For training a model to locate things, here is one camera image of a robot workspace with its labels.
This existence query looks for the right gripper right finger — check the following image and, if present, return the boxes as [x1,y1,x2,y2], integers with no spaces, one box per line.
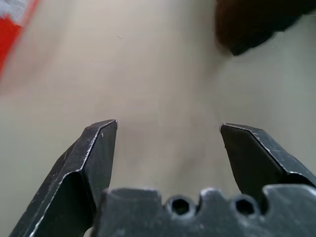
[220,123,316,196]

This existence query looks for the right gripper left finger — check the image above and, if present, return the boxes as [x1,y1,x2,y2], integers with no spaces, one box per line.
[10,119,119,237]

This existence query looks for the dark blurry object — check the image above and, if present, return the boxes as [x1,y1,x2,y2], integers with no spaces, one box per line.
[214,0,316,57]

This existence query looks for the red shoe box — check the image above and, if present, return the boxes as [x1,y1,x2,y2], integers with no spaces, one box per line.
[0,0,40,82]

